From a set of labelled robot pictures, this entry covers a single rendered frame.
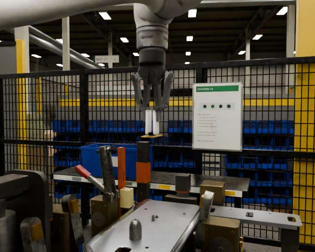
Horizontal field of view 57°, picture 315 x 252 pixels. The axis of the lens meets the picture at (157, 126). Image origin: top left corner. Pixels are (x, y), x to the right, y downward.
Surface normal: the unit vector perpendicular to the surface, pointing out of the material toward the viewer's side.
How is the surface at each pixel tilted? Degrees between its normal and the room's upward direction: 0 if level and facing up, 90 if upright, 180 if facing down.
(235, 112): 90
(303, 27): 90
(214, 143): 90
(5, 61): 90
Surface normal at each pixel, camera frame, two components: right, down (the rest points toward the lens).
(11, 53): -0.08, 0.05
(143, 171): -0.34, 0.04
